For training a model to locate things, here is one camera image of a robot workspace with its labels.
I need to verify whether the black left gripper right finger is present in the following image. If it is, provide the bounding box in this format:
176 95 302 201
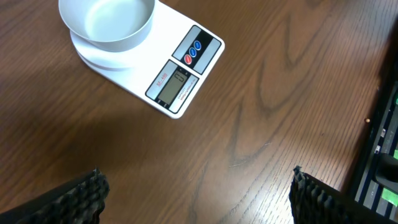
289 166 397 224

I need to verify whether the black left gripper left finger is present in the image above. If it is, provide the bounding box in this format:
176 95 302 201
1 169 109 224

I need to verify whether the white digital kitchen scale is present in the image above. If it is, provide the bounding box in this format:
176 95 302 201
69 1 225 119

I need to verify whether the grey plastic bowl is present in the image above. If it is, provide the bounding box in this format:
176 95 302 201
58 0 156 52

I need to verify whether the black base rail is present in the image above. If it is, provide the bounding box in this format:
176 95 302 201
346 62 397 223

